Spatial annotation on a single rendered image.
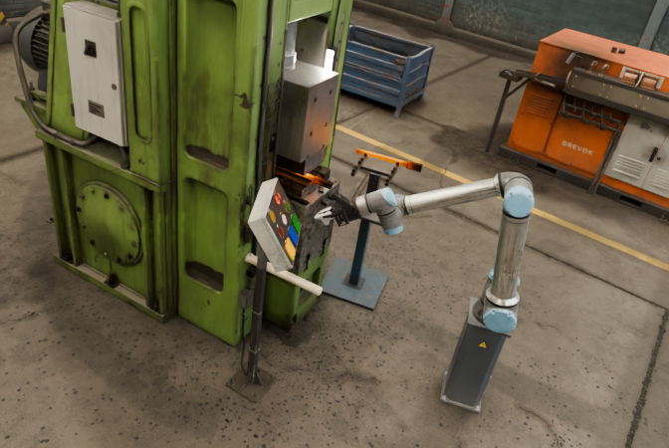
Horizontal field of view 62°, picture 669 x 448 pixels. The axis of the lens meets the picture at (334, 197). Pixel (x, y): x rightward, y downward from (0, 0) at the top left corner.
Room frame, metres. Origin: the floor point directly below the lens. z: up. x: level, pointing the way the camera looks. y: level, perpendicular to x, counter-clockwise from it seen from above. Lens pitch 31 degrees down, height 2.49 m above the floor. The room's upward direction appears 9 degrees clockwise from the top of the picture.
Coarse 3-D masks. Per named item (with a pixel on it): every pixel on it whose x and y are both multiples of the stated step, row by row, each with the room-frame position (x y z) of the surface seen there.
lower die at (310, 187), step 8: (280, 168) 2.69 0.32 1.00; (288, 176) 2.63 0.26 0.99; (296, 176) 2.64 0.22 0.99; (304, 176) 2.64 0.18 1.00; (320, 176) 2.70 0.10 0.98; (288, 184) 2.56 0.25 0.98; (296, 184) 2.58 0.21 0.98; (304, 184) 2.57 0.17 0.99; (312, 184) 2.62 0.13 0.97; (296, 192) 2.54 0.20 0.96; (304, 192) 2.55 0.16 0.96
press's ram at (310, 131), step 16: (304, 64) 2.80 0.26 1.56; (288, 80) 2.53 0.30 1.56; (304, 80) 2.57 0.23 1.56; (320, 80) 2.60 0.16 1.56; (336, 80) 2.73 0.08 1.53; (288, 96) 2.52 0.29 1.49; (304, 96) 2.49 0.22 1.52; (320, 96) 2.58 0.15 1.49; (288, 112) 2.52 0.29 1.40; (304, 112) 2.48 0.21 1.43; (320, 112) 2.61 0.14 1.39; (288, 128) 2.51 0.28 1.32; (304, 128) 2.48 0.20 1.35; (320, 128) 2.63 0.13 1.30; (288, 144) 2.51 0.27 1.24; (304, 144) 2.49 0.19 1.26; (320, 144) 2.65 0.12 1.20
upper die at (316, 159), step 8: (320, 152) 2.66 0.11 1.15; (280, 160) 2.58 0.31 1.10; (288, 160) 2.56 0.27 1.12; (304, 160) 2.53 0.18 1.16; (312, 160) 2.59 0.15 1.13; (320, 160) 2.67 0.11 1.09; (288, 168) 2.56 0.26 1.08; (296, 168) 2.54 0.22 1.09; (304, 168) 2.52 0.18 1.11; (312, 168) 2.60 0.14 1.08
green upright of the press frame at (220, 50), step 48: (192, 0) 2.50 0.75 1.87; (240, 0) 2.35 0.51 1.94; (288, 0) 2.51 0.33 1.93; (192, 48) 2.50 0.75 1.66; (240, 48) 2.34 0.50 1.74; (192, 96) 2.49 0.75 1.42; (240, 96) 2.33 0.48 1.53; (192, 144) 2.49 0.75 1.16; (240, 144) 2.32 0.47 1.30; (192, 192) 2.49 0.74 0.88; (240, 192) 2.30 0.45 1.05; (192, 240) 2.49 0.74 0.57; (240, 240) 2.30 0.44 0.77; (192, 288) 2.42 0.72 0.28; (240, 288) 2.31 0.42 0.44; (240, 336) 2.34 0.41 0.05
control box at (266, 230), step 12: (276, 180) 2.21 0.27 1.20; (264, 192) 2.12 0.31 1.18; (276, 192) 2.13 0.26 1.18; (264, 204) 2.01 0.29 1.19; (276, 204) 2.07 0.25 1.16; (288, 204) 2.20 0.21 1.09; (252, 216) 1.94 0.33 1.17; (264, 216) 1.91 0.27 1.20; (276, 216) 2.01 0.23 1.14; (288, 216) 2.13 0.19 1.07; (252, 228) 1.90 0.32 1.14; (264, 228) 1.90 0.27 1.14; (276, 228) 1.95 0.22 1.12; (288, 228) 2.07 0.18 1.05; (300, 228) 2.20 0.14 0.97; (264, 240) 1.90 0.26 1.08; (276, 240) 1.90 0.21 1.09; (276, 252) 1.90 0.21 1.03; (276, 264) 1.90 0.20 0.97; (288, 264) 1.90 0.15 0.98
